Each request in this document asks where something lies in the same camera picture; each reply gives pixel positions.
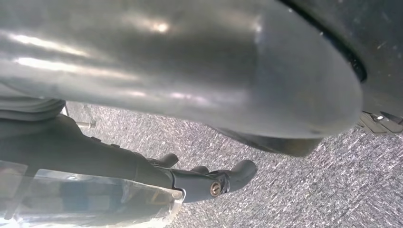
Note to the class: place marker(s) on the black robot foot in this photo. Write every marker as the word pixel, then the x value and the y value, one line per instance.
pixel 377 124

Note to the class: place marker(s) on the dark robot body panel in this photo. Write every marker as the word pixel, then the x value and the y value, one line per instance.
pixel 384 47

